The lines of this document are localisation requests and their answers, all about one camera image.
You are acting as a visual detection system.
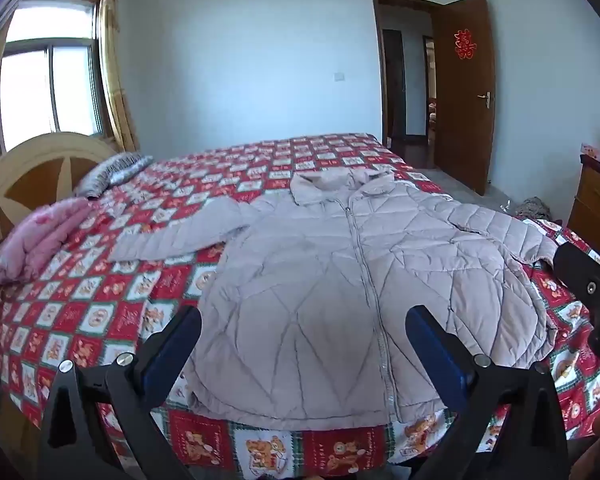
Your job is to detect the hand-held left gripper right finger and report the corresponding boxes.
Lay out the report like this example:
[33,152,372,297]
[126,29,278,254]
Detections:
[405,305,571,480]

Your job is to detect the wooden cabinet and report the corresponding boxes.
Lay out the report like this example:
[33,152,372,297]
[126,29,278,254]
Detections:
[566,154,600,261]

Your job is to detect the beige quilted puffer jacket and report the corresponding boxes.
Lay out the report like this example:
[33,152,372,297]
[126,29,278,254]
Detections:
[109,167,561,432]

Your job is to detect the window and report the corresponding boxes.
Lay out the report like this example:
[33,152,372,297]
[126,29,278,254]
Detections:
[0,0,108,158]

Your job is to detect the red checkered bear bed sheet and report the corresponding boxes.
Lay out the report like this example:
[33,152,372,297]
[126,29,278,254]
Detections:
[0,132,600,478]

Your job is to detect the yellow curtain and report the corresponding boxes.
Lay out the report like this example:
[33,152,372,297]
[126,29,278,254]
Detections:
[99,0,141,153]

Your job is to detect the dark patterned cloth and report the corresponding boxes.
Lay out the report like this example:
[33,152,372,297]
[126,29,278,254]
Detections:
[515,196,563,223]

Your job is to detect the pink folded blanket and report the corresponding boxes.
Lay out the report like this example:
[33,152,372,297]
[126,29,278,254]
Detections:
[0,196,101,286]

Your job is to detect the cream wooden bed headboard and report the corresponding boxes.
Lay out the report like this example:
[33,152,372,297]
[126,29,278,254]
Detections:
[0,131,118,261]

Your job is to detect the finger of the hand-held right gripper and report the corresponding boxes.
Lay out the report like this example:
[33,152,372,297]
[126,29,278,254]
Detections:
[552,244,600,322]

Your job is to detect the brown wooden door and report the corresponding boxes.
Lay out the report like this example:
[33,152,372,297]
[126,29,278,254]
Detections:
[431,0,496,197]

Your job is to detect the brown wooden door frame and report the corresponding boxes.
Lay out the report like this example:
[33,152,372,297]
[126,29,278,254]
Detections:
[371,0,486,171]

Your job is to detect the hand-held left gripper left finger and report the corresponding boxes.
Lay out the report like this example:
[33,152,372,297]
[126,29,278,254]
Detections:
[37,305,203,480]

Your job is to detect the red paper door decoration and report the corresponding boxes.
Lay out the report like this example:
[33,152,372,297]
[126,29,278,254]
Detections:
[454,29,478,60]

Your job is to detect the grey striped pillow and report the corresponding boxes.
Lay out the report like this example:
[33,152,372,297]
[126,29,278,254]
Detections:
[75,152,155,198]

